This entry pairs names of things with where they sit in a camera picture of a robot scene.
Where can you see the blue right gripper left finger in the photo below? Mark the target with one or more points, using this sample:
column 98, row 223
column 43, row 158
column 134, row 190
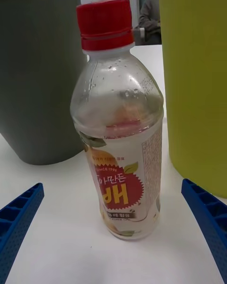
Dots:
column 16, row 220

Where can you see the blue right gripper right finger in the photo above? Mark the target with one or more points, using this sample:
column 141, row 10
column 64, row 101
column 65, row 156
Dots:
column 210, row 215

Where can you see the clear bottle with red cap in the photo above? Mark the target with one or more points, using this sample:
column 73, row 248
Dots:
column 118, row 161

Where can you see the yellow-green plastic waste bin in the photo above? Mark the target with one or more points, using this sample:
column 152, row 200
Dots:
column 196, row 75

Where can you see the grey plastic waste bin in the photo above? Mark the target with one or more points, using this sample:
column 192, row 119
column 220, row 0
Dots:
column 37, row 75

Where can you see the person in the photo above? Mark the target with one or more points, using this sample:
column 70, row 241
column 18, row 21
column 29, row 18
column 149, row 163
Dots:
column 150, row 16

